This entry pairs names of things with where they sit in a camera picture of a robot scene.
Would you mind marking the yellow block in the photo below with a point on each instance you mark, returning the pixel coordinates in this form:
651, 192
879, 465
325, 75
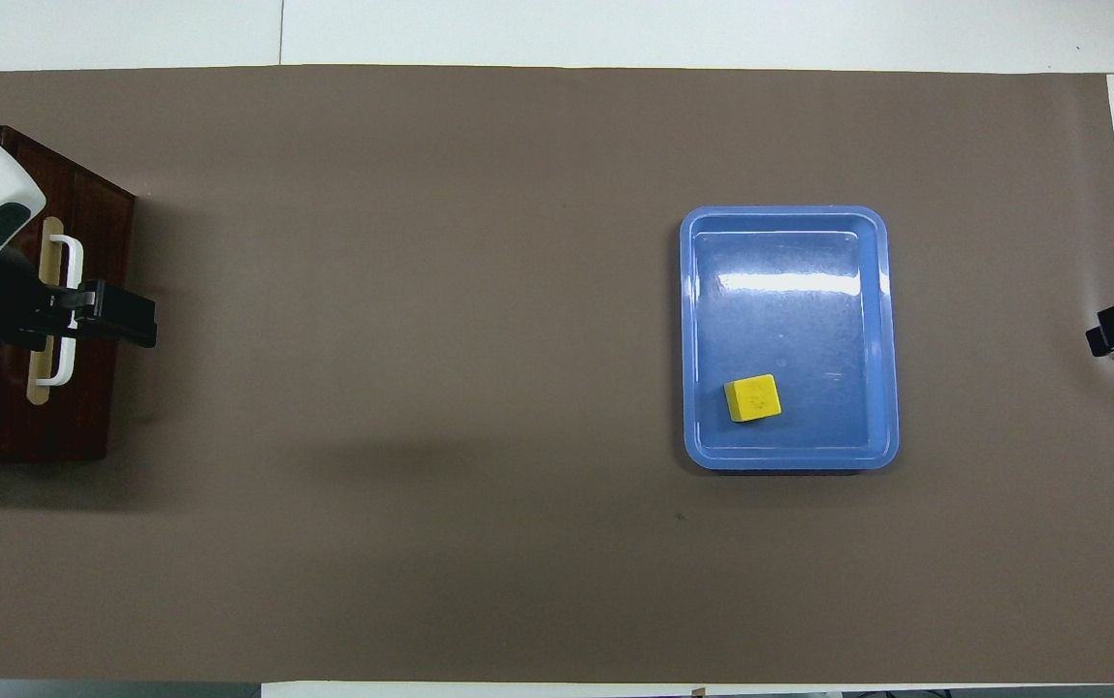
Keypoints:
753, 398

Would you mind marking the dark wooden cabinet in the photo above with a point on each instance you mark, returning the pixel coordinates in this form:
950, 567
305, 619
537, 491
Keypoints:
81, 417

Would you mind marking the brown table mat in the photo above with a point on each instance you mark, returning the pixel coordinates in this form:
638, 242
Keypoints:
421, 388

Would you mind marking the blue plastic tray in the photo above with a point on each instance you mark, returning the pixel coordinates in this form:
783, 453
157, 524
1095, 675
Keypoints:
789, 339

